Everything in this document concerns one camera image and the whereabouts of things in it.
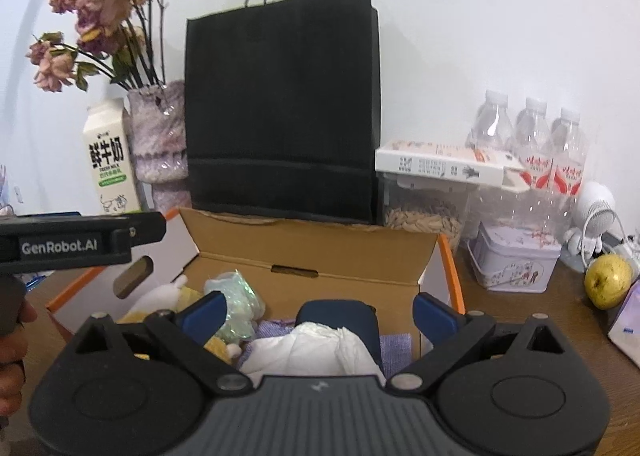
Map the white and yellow plush toy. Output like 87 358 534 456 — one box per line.
117 275 241 362

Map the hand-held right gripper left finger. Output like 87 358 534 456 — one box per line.
74 290 253 394

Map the flat white printed box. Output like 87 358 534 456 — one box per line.
375 138 531 194

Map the white milk carton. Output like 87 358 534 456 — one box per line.
82 97 143 216

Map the white tissue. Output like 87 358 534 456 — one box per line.
245 322 387 384

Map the dried pink flower bouquet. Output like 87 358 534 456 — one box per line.
26 0 173 93

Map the person's left hand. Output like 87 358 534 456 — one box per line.
0 301 40 419

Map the yellow-green apple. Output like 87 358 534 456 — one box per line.
585 254 633 311

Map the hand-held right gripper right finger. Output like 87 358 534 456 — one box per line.
385 292 566 394

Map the clear container of grain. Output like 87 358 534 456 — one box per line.
382 173 481 252

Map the dark blue case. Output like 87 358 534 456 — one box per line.
296 300 381 372

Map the fluffy purple vase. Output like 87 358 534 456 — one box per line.
125 80 193 212

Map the purple knitted cloth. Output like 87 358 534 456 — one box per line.
235 318 413 372

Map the clear water bottle red label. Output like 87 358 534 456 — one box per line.
512 97 557 232
550 107 588 232
465 90 521 237

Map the pale purple tin box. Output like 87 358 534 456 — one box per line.
467 221 563 294

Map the iridescent plastic bag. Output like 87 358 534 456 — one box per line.
204 271 267 344

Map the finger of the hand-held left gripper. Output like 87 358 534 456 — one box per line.
127 212 169 254

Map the white and orange cardboard box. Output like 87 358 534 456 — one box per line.
46 206 466 362

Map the black paper bag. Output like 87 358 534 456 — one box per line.
184 0 381 226

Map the small white fan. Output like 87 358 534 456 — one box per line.
562 181 618 257

